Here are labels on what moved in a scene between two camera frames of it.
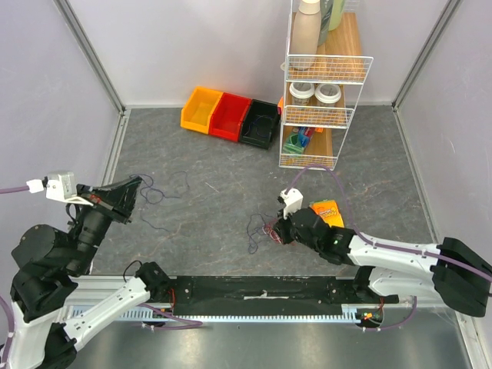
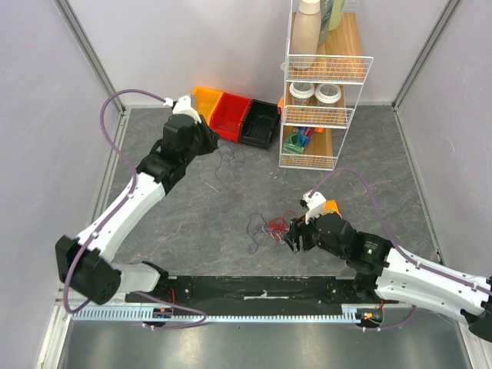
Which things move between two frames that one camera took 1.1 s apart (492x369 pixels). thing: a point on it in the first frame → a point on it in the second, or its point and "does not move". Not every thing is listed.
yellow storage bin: [196, 114] does not move
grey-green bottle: [326, 8] does not move
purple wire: [257, 128] does not move
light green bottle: [337, 14] does not move
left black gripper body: [93, 199] → [203, 143]
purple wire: [164, 195] → [221, 157]
